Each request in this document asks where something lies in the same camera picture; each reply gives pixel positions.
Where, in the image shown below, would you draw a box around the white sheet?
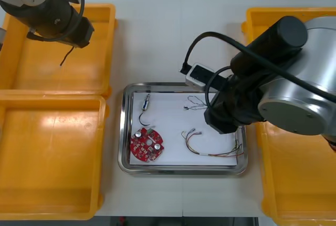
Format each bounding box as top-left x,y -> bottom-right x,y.
128,91 -> 244,167

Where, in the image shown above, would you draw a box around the left black camera cable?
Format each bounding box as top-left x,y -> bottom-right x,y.
26,0 -> 86,44

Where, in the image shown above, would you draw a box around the yellow-orange plastic bin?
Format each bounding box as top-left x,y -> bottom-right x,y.
241,6 -> 336,47
256,120 -> 336,226
0,3 -> 117,98
0,90 -> 110,222

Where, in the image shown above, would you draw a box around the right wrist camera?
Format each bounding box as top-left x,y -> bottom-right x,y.
184,63 -> 215,90

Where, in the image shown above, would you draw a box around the small metal solenoid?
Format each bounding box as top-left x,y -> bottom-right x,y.
138,93 -> 157,128

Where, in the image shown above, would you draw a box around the thin black wire harness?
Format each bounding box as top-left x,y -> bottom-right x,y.
59,46 -> 76,67

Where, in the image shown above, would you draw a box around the red black green-yellow wire harness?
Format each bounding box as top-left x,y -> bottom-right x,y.
181,128 -> 244,159

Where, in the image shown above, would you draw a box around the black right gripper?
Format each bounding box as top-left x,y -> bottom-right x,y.
204,75 -> 264,135

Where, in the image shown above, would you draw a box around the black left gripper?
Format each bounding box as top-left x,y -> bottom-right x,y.
67,15 -> 96,49

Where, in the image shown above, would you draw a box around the round red circuit board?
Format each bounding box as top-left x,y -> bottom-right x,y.
130,128 -> 166,163

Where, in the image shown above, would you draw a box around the grey twisted wire harness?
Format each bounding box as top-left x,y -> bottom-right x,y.
182,95 -> 212,112

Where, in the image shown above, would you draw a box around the steel tray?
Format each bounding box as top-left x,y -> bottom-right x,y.
117,81 -> 249,176

